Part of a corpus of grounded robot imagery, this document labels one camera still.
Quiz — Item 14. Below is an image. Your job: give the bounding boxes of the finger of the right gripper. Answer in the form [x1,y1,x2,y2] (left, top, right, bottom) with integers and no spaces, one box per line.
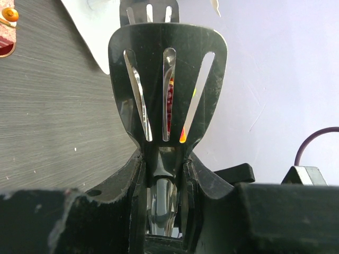
[214,163,255,185]

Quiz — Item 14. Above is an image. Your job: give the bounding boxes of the metal serving tongs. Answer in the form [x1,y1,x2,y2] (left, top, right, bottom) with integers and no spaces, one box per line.
[108,1,227,236]

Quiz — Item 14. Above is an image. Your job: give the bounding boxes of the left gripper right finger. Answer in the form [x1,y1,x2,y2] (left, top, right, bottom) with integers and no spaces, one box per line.
[181,155,338,253]

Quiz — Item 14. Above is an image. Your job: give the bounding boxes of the white three-tier stand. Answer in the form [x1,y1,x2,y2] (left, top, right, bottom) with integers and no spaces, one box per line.
[61,0,120,75]

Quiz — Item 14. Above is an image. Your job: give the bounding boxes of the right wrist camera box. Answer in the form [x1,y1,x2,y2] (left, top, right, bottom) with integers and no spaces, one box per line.
[281,166,327,186]

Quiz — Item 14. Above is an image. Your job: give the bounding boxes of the purple grape bunch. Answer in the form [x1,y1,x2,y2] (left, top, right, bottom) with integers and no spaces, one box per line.
[166,78,174,134]

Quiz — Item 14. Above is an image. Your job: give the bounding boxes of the red dessert tray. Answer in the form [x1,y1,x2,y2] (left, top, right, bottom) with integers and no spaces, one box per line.
[0,37,16,58]

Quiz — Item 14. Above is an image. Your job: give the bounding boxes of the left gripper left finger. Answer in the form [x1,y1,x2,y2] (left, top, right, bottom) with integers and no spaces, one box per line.
[1,151,146,253]

